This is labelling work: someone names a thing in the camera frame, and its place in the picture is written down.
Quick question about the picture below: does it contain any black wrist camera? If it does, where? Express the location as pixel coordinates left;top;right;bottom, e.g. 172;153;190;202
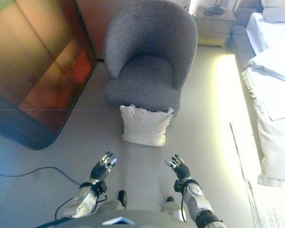
173;180;184;192
95;181;108;194

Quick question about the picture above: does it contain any black item on nightstand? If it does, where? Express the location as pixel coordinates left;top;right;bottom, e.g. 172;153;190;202
203;4;225;17

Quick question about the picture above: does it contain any grey fabric armchair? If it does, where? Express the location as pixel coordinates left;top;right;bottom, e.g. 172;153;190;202
102;0;199;118

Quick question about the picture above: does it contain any white fringed cushion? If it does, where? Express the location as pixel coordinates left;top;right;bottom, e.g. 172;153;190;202
119;104;174;147

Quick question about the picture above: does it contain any silver robot right leg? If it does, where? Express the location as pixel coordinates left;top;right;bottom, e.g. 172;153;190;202
161;196;184;221

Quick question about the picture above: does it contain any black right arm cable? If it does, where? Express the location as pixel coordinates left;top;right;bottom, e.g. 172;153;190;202
180;187;189;223

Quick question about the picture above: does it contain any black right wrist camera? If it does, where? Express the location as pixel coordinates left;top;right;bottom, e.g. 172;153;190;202
173;180;184;192

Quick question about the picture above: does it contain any thin black floor cable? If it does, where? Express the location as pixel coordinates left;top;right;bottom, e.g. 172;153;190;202
0;167;83;187

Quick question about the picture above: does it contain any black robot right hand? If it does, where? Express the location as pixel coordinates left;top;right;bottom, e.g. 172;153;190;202
165;154;191;182

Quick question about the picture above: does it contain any folded white duvet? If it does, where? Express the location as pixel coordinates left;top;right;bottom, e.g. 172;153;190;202
245;51;285;86

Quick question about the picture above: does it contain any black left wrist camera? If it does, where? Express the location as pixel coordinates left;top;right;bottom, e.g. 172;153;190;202
95;181;108;194

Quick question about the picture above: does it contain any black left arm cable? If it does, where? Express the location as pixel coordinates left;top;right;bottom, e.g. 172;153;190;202
54;193;107;220

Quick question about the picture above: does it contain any grey robot torso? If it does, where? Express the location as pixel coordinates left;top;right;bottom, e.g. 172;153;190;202
38;209;195;228

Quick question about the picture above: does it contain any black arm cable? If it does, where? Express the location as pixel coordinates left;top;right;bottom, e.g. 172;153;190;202
54;193;107;220
180;187;189;223

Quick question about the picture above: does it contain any beige wooden nightstand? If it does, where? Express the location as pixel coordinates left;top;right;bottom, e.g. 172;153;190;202
194;4;236;48

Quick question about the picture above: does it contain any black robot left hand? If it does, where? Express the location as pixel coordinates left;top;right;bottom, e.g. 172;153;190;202
90;151;118;181

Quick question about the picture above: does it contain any white bed pillow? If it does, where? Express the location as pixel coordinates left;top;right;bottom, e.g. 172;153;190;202
258;0;285;24

